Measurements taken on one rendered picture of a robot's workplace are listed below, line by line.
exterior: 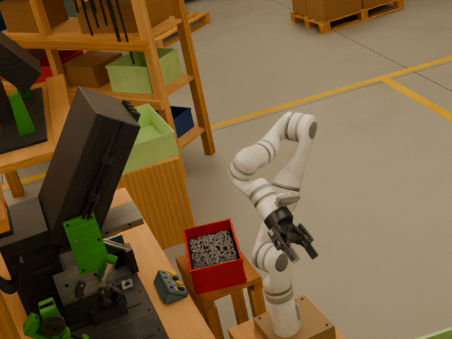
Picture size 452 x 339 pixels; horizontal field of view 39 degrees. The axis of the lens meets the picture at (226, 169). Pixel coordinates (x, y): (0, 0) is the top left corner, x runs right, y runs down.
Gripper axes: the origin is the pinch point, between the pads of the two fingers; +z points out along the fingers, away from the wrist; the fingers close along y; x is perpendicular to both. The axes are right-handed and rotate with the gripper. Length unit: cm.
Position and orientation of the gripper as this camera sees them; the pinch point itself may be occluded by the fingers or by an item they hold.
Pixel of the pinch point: (305, 257)
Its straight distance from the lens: 169.1
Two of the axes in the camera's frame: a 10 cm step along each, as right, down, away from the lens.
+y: -6.4, 0.0, -7.7
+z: 5.1, 7.5, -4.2
